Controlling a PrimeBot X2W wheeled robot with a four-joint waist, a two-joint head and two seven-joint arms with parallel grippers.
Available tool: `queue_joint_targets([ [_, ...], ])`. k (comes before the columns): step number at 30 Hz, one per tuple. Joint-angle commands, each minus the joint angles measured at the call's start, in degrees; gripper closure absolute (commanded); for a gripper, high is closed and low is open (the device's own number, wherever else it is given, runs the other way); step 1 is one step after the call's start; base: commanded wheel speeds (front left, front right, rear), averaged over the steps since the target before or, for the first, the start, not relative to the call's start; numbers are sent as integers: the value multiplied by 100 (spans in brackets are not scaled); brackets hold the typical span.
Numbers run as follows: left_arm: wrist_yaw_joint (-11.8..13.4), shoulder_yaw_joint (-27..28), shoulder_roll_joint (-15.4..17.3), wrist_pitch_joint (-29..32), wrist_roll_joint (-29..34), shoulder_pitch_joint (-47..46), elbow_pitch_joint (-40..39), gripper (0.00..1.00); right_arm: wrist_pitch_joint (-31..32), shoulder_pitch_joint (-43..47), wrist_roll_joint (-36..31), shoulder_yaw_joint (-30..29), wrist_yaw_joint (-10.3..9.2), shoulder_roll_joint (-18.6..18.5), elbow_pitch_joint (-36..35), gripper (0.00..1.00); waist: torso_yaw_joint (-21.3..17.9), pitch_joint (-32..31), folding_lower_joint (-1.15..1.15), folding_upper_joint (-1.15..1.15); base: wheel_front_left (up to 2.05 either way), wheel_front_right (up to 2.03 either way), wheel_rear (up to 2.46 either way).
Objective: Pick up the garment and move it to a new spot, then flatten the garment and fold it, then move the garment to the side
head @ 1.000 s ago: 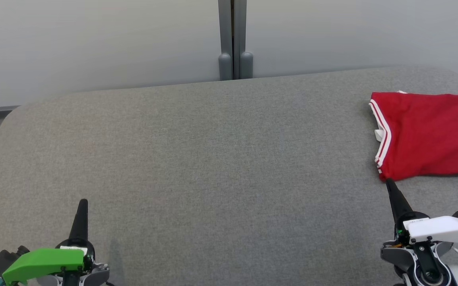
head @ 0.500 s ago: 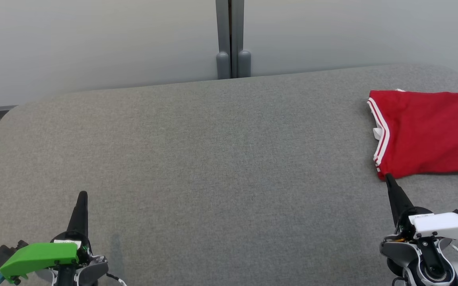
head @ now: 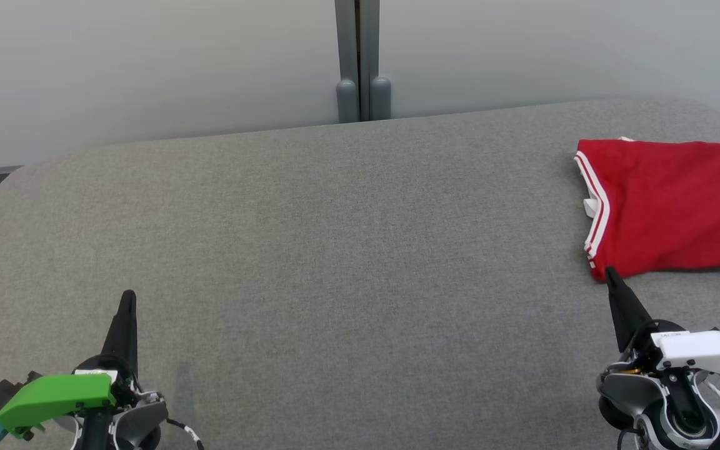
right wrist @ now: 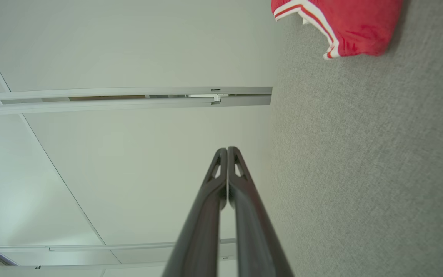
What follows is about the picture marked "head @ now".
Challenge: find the grey fabric sofa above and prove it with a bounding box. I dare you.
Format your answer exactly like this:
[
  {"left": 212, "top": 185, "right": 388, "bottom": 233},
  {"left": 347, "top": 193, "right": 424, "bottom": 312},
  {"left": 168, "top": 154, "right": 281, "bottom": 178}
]
[{"left": 0, "top": 97, "right": 720, "bottom": 450}]

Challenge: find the black white braided cable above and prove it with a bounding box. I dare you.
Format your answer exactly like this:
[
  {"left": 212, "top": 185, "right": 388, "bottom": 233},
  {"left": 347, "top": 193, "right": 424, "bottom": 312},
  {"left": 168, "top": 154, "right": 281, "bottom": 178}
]
[{"left": 165, "top": 417, "right": 206, "bottom": 450}]

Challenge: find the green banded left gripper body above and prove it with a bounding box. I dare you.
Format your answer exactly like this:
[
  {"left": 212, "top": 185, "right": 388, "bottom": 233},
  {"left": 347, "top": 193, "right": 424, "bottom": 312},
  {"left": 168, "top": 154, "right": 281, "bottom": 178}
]
[{"left": 0, "top": 354, "right": 148, "bottom": 439}]

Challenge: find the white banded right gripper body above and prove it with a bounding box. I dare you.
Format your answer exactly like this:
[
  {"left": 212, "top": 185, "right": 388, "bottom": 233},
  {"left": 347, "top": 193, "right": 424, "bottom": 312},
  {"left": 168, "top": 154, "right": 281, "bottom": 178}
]
[{"left": 622, "top": 319, "right": 720, "bottom": 379}]

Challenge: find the red basketball jersey white trim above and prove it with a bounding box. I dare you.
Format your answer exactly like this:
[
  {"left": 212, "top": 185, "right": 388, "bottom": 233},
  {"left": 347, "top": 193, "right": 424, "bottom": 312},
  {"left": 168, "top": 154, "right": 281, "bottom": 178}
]
[{"left": 573, "top": 136, "right": 720, "bottom": 283}]

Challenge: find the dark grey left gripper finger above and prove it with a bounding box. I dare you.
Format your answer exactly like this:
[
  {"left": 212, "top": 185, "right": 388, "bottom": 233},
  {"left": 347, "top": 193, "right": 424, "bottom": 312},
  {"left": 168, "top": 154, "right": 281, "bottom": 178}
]
[{"left": 101, "top": 289, "right": 139, "bottom": 378}]

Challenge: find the grey partition post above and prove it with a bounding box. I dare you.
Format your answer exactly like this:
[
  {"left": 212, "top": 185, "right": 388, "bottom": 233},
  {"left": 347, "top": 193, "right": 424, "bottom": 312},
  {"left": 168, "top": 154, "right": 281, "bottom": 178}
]
[
  {"left": 360, "top": 0, "right": 393, "bottom": 122},
  {"left": 334, "top": 0, "right": 361, "bottom": 124}
]

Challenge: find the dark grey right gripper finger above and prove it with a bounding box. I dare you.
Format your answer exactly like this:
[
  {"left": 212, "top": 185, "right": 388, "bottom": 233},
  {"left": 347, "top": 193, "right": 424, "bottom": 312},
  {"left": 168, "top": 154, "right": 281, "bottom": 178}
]
[{"left": 604, "top": 266, "right": 658, "bottom": 354}]

